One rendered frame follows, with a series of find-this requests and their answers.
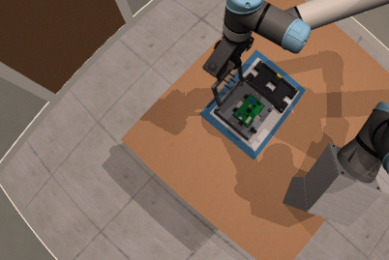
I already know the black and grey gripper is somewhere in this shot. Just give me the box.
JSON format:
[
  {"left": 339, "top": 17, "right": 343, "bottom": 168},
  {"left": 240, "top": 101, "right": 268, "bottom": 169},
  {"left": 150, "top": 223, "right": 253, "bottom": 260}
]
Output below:
[{"left": 214, "top": 32, "right": 254, "bottom": 71}]

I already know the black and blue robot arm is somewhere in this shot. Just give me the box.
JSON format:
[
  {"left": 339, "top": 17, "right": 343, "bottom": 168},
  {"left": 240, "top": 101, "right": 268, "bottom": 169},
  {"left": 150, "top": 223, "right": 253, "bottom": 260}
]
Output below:
[{"left": 202, "top": 0, "right": 389, "bottom": 184}]

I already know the green circuit board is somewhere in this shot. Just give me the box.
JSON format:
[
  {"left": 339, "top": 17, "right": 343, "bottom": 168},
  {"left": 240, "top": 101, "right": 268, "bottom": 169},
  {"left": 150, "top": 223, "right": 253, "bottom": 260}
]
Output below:
[{"left": 234, "top": 95, "right": 264, "bottom": 126}]

